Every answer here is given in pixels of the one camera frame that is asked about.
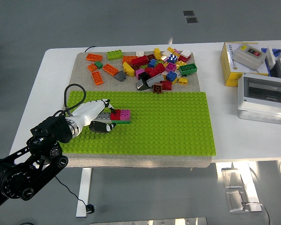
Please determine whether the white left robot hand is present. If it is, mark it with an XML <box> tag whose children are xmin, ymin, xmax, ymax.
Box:
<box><xmin>69</xmin><ymin>98</ymin><xmax>117</xmax><ymax>134</ymax></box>

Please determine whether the red square toy brick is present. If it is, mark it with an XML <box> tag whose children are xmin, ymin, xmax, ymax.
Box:
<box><xmin>110</xmin><ymin>109</ymin><xmax>122</xmax><ymax>121</ymax></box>

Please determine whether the orange long toy brick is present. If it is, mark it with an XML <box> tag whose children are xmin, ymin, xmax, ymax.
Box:
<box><xmin>102</xmin><ymin>63</ymin><xmax>119</xmax><ymax>76</ymax></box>
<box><xmin>122</xmin><ymin>55</ymin><xmax>138</xmax><ymax>64</ymax></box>
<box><xmin>91</xmin><ymin>71</ymin><xmax>104</xmax><ymax>86</ymax></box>
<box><xmin>86</xmin><ymin>53</ymin><xmax>103</xmax><ymax>62</ymax></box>

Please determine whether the pink square toy brick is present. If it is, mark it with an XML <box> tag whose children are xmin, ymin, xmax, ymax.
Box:
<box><xmin>120</xmin><ymin>109</ymin><xmax>131</xmax><ymax>121</ymax></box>

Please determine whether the dark grey sloped brick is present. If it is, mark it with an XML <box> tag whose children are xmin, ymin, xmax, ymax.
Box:
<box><xmin>113</xmin><ymin>70</ymin><xmax>128</xmax><ymax>82</ymax></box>

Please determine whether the yellow curved toy brick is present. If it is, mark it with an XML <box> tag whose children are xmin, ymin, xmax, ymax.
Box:
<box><xmin>122</xmin><ymin>61</ymin><xmax>136</xmax><ymax>77</ymax></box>

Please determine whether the black sloped toy brick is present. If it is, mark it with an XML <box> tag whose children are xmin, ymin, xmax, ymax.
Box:
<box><xmin>135</xmin><ymin>79</ymin><xmax>148</xmax><ymax>91</ymax></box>

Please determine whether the lime green long brick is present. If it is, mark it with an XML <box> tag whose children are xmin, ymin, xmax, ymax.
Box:
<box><xmin>106</xmin><ymin>50</ymin><xmax>123</xmax><ymax>61</ymax></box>

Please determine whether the magenta tall toy brick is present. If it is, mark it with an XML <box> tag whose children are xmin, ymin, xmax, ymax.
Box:
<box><xmin>134</xmin><ymin>68</ymin><xmax>145</xmax><ymax>80</ymax></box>

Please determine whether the red long toy brick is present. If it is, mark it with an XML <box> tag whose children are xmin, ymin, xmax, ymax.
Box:
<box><xmin>131</xmin><ymin>55</ymin><xmax>149</xmax><ymax>66</ymax></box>

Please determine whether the grey long sloped brick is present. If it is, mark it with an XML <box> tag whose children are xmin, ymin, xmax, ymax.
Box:
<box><xmin>146</xmin><ymin>73</ymin><xmax>164</xmax><ymax>87</ymax></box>

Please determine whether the green studded baseplate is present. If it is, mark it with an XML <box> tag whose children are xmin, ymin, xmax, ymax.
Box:
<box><xmin>60</xmin><ymin>91</ymin><xmax>217</xmax><ymax>157</ymax></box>

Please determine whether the large red toy brick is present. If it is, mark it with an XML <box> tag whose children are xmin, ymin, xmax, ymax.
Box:
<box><xmin>148</xmin><ymin>63</ymin><xmax>166</xmax><ymax>78</ymax></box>

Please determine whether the red sloped toy brick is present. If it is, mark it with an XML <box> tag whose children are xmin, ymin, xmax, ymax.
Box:
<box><xmin>161</xmin><ymin>80</ymin><xmax>173</xmax><ymax>91</ymax></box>

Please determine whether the yellow tall toy brick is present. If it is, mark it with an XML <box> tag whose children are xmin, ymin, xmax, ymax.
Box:
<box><xmin>153</xmin><ymin>47</ymin><xmax>163</xmax><ymax>60</ymax></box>

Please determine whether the blue and white brick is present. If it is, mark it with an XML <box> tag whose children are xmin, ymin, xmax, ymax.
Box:
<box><xmin>166</xmin><ymin>53</ymin><xmax>179</xmax><ymax>64</ymax></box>

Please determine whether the grey-brown mat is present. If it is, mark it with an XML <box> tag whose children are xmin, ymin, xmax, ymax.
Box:
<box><xmin>65</xmin><ymin>51</ymin><xmax>213</xmax><ymax>168</ymax></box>

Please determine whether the white table leg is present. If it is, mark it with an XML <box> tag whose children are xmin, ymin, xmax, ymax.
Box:
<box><xmin>75</xmin><ymin>167</ymin><xmax>92</xmax><ymax>218</ymax></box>
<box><xmin>233</xmin><ymin>161</ymin><xmax>263</xmax><ymax>213</ymax></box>

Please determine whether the silver metal plate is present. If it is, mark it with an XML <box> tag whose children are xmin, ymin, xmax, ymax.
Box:
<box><xmin>90</xmin><ymin>217</ymin><xmax>208</xmax><ymax>225</ymax></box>

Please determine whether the yellow cardboard box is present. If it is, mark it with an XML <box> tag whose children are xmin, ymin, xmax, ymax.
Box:
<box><xmin>220</xmin><ymin>42</ymin><xmax>270</xmax><ymax>88</ymax></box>

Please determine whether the white upright plastic part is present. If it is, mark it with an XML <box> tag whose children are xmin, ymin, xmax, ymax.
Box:
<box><xmin>264</xmin><ymin>46</ymin><xmax>277</xmax><ymax>70</ymax></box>

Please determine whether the blue cardboard box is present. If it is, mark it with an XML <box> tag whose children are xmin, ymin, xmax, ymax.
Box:
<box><xmin>259</xmin><ymin>48</ymin><xmax>281</xmax><ymax>78</ymax></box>

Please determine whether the black plug with cord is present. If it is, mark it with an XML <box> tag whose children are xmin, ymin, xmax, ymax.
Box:
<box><xmin>54</xmin><ymin>175</ymin><xmax>96</xmax><ymax>214</ymax></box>

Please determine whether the grey push-button switch box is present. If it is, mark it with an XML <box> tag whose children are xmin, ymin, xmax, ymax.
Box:
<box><xmin>232</xmin><ymin>43</ymin><xmax>267</xmax><ymax>72</ymax></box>

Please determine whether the white enclosure with window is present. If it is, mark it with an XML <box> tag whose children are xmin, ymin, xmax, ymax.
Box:
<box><xmin>237</xmin><ymin>72</ymin><xmax>281</xmax><ymax>126</ymax></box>

